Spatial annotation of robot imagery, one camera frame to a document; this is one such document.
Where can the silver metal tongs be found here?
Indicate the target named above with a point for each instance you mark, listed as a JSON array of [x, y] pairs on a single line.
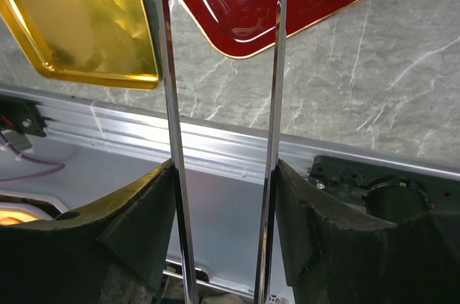
[[267, 221]]

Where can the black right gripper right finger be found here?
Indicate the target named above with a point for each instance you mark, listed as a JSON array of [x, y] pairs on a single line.
[[333, 253]]

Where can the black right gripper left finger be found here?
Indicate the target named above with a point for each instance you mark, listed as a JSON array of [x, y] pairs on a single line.
[[112, 250]]

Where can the aluminium table edge rail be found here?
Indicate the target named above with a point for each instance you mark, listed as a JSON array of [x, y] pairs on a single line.
[[208, 146]]

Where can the gold tin lid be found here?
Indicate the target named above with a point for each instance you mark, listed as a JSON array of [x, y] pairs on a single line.
[[98, 42]]

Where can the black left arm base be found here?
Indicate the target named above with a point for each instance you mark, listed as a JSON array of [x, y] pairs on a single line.
[[22, 116]]

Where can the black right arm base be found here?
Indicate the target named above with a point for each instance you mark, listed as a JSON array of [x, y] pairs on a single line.
[[389, 194]]

